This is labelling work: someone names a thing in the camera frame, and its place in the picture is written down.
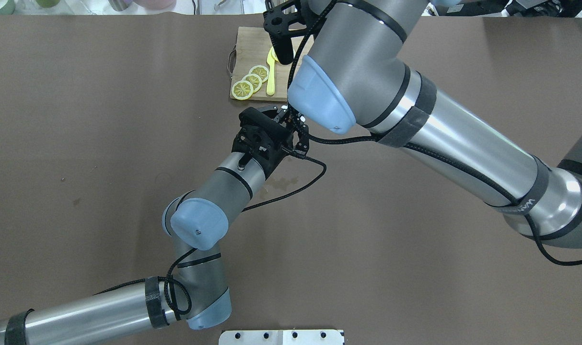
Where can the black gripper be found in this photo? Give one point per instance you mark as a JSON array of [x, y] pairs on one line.
[[273, 159], [284, 50]]

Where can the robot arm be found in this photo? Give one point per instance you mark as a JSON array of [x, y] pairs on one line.
[[351, 76], [194, 289]]

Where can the lemon slice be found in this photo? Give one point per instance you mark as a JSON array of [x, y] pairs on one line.
[[261, 71], [242, 90], [255, 81]]

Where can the yellow plastic knife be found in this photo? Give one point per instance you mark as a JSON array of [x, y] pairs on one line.
[[271, 82]]

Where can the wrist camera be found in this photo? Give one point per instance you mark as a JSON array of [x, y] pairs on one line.
[[247, 141]]

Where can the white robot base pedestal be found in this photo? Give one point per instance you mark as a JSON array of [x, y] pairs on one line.
[[283, 337]]

